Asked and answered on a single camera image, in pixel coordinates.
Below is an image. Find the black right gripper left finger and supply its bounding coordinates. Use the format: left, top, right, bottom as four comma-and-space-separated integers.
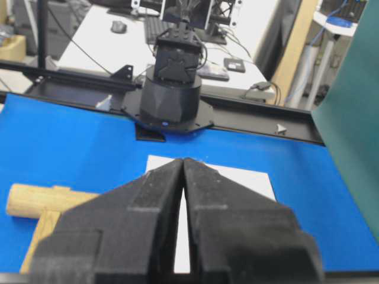
31, 159, 183, 283

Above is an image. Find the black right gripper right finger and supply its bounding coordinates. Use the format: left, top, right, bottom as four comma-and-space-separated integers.
184, 158, 325, 283

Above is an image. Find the wooden mallet hammer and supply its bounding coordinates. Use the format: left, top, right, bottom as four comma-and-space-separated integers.
6, 183, 98, 275

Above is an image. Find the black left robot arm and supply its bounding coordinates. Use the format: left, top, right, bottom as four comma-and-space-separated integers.
122, 22, 214, 133

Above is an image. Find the white foam board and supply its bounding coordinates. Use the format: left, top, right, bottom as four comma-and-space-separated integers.
146, 155, 276, 274

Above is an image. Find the blue table cloth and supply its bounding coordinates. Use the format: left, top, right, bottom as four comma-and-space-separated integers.
1, 95, 378, 272

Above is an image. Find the green backdrop sheet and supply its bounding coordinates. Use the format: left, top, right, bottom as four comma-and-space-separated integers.
311, 1, 378, 238

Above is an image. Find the white office desk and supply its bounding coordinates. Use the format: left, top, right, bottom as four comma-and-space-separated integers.
57, 5, 275, 101

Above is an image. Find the grey computer mouse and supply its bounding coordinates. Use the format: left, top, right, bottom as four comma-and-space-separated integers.
110, 20, 127, 34

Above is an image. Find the black keyboard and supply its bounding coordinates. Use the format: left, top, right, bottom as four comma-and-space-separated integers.
144, 16, 174, 45

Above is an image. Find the black frame rail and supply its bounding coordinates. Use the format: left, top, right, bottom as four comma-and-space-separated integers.
1, 61, 323, 145

